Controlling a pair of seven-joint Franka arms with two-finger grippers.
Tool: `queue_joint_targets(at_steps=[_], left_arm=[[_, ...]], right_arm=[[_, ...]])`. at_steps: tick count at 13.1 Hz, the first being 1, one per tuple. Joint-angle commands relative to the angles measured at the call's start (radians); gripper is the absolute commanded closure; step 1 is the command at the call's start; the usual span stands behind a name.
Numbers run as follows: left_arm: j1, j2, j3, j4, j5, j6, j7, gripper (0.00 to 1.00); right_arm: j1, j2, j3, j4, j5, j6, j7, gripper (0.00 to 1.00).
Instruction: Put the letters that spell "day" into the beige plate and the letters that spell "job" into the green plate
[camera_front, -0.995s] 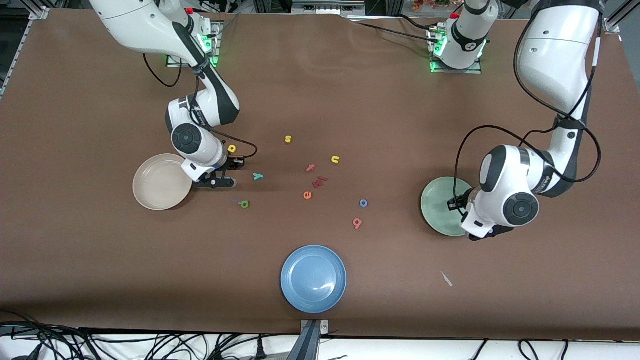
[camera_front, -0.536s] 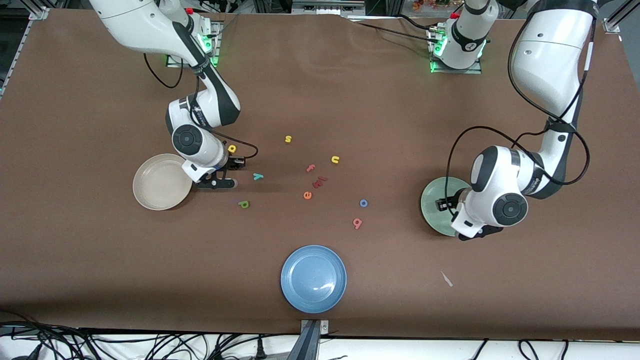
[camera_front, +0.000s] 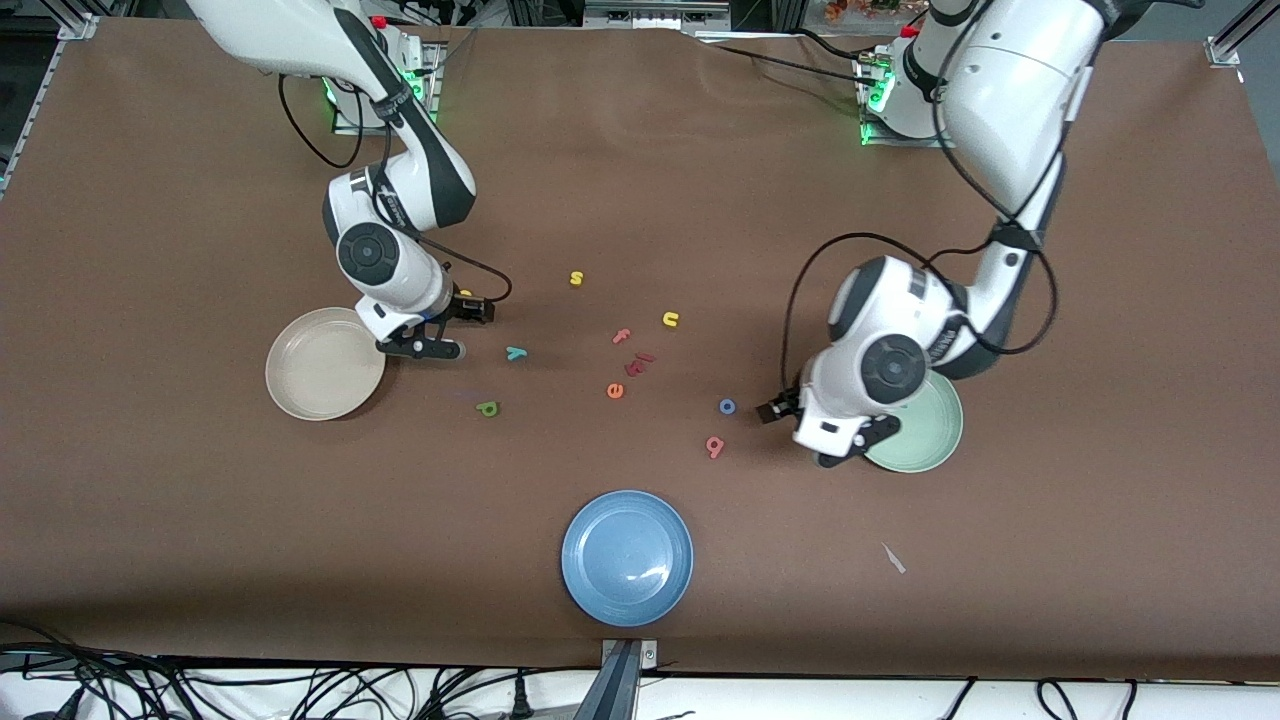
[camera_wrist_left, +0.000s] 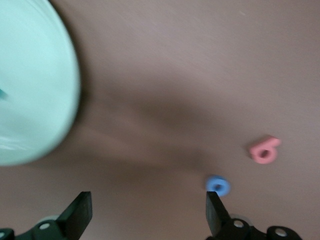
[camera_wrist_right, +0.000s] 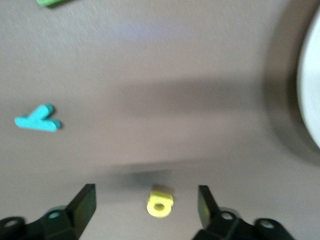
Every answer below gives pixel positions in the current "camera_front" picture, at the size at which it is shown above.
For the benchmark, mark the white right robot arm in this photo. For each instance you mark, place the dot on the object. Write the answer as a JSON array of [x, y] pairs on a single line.
[[300, 30]]

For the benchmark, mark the beige brown plate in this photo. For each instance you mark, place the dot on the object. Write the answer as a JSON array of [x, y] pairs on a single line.
[[320, 365]]

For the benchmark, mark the green plate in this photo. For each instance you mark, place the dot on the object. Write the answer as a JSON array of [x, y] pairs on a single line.
[[925, 440]]

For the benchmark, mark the white paper scrap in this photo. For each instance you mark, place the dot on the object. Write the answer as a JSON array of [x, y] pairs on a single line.
[[893, 558]]

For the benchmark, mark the brown paper table cover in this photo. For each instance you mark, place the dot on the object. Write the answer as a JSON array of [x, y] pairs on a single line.
[[640, 200]]

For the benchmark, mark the blue plate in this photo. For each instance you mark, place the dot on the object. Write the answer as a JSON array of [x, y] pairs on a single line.
[[627, 558]]

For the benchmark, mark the grey power strip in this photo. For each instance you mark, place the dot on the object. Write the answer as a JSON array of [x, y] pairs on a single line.
[[655, 12]]

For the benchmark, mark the orange artificial flowers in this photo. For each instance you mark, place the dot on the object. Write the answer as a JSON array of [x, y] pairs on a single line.
[[860, 8]]

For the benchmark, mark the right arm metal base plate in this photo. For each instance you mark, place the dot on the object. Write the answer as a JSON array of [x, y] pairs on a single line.
[[433, 95]]

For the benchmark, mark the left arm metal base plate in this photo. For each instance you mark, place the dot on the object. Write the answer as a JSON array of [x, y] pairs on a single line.
[[880, 140]]

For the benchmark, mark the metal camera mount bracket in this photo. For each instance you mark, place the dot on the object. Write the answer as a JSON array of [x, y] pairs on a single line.
[[628, 660]]

